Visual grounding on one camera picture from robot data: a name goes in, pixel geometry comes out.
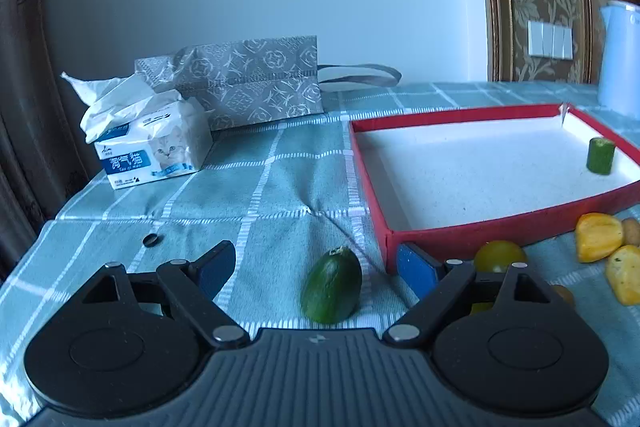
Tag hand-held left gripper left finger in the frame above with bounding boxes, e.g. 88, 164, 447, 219
80, 241, 249, 349

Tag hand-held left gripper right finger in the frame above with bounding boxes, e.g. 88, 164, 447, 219
382, 242, 557, 349

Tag green cucumber end piece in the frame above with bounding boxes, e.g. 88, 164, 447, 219
301, 246, 363, 324

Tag red shallow cardboard box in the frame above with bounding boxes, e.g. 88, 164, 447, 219
348, 103, 640, 278

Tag yellow corn cob piece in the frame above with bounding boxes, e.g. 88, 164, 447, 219
574, 213, 626, 264
605, 244, 640, 306

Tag short green cucumber cylinder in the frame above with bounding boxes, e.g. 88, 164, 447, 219
586, 137, 616, 176

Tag green checked tablecloth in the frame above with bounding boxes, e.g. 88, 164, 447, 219
0, 81, 640, 427

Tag white tissue pack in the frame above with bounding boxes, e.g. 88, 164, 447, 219
61, 72, 213, 191

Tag small brown round fruit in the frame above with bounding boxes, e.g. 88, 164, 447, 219
550, 284, 576, 308

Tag grey patterned gift bag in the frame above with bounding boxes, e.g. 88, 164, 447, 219
134, 35, 403, 131

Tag brown curtain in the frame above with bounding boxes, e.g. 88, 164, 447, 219
0, 0, 93, 268

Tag light blue electric kettle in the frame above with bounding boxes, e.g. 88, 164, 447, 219
597, 0, 640, 118

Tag white wall switch panel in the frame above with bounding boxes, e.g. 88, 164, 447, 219
527, 19, 574, 60

